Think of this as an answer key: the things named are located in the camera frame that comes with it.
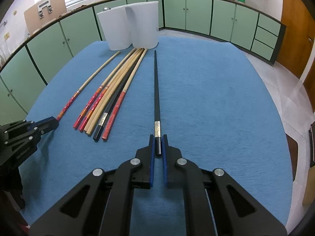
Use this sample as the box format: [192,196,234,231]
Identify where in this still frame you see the plain bamboo chopstick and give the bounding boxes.
[84,48,144,133]
[87,48,145,136]

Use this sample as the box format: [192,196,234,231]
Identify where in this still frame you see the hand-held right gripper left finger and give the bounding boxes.
[29,134,156,236]

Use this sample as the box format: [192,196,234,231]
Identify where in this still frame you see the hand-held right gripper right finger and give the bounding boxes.
[161,134,288,236]

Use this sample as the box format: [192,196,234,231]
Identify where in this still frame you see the white two-compartment utensil holder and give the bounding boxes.
[97,1,159,52]

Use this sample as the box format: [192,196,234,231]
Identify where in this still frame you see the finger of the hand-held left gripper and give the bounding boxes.
[0,117,58,134]
[2,122,59,146]

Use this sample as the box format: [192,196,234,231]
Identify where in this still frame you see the green lower kitchen cabinets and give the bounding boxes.
[0,0,287,122]

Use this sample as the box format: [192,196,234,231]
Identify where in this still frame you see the wooden chair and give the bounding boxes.
[302,122,315,207]

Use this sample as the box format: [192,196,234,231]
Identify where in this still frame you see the white clip device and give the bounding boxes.
[37,1,53,19]

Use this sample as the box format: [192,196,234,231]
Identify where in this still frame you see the red-handled bamboo chopstick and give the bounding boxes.
[102,48,148,141]
[79,48,142,131]
[73,48,137,129]
[56,51,121,121]

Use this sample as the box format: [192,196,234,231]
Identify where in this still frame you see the wooden board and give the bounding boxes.
[24,0,67,34]

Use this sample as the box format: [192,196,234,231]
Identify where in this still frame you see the blue table mat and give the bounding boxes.
[18,36,296,236]

